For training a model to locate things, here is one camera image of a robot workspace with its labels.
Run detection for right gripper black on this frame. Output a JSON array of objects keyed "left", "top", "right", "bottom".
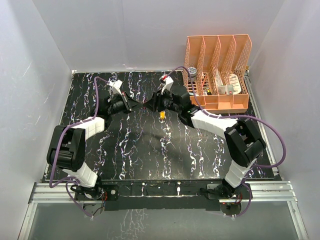
[{"left": 144, "top": 87, "right": 182, "bottom": 114}]

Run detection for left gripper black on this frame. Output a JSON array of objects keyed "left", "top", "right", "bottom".
[{"left": 107, "top": 92, "right": 144, "bottom": 116}]

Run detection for yellow key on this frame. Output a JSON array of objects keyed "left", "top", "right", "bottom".
[{"left": 160, "top": 111, "right": 166, "bottom": 120}]

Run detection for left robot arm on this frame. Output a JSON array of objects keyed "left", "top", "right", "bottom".
[{"left": 46, "top": 92, "right": 143, "bottom": 200}]

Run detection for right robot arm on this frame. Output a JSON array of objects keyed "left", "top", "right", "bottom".
[{"left": 124, "top": 85, "right": 266, "bottom": 199}]

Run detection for small patterned jar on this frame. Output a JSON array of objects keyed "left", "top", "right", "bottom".
[{"left": 187, "top": 66, "right": 197, "bottom": 83}]

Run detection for orange pen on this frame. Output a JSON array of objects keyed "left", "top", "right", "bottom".
[{"left": 201, "top": 73, "right": 207, "bottom": 87}]

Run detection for small white red box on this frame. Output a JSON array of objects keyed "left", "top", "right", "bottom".
[{"left": 225, "top": 84, "right": 234, "bottom": 95}]

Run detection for orange plastic file organizer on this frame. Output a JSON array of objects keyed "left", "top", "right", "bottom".
[{"left": 182, "top": 34, "right": 252, "bottom": 114}]

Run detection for white card packet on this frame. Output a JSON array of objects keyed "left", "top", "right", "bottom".
[{"left": 215, "top": 71, "right": 242, "bottom": 95}]

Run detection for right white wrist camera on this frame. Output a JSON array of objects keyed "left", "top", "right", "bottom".
[{"left": 159, "top": 74, "right": 174, "bottom": 95}]

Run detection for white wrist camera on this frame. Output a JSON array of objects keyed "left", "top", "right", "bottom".
[
  {"left": 107, "top": 80, "right": 123, "bottom": 95},
  {"left": 159, "top": 74, "right": 174, "bottom": 95}
]

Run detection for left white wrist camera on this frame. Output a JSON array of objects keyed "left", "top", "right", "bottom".
[{"left": 107, "top": 80, "right": 123, "bottom": 95}]

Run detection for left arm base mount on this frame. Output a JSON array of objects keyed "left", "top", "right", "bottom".
[{"left": 70, "top": 183, "right": 120, "bottom": 211}]

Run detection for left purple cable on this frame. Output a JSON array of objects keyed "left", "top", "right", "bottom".
[{"left": 49, "top": 76, "right": 113, "bottom": 218}]

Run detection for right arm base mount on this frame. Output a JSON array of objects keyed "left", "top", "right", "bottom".
[{"left": 199, "top": 183, "right": 253, "bottom": 205}]

